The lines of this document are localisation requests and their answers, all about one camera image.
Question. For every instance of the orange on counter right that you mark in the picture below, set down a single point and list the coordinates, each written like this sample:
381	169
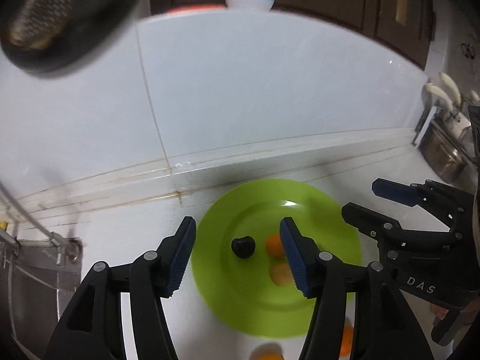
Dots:
347	341

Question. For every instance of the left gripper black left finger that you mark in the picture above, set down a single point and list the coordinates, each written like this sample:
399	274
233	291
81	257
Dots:
91	325

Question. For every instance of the metal perforated strainer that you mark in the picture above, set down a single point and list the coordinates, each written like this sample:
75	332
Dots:
37	22

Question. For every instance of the cream pan handle upper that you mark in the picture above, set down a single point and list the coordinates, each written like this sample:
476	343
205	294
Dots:
452	87

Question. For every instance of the metal corner shelf rack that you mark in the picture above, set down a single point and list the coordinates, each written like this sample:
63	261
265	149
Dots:
453	132

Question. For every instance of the stainless steel sink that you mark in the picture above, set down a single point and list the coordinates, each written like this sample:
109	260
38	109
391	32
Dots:
34	294

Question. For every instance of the cream pan handle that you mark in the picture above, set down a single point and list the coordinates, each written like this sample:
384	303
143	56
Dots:
436	91
452	87

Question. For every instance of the green plastic plate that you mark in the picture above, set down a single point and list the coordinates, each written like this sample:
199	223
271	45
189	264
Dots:
239	292

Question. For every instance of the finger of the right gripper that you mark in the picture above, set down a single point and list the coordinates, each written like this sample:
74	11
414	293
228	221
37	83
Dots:
407	195
388	232

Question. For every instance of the orange on counter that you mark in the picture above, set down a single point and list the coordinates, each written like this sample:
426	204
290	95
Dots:
267	351
347	341

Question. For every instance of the steel cooking pot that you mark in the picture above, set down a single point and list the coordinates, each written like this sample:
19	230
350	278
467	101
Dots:
442	155

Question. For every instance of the black frying pan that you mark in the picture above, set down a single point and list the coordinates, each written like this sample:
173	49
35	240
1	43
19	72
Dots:
90	23

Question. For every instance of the small orange on plate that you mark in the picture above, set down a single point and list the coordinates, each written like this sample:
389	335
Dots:
274	246

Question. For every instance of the black plum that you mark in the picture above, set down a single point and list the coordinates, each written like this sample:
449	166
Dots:
243	247

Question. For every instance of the cream pan handle lower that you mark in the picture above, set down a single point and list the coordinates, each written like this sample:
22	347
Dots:
436	91

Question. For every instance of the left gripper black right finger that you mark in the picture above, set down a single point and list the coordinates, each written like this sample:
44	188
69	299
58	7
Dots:
385	327

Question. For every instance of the orange on counter left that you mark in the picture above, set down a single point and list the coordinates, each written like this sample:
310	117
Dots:
267	351

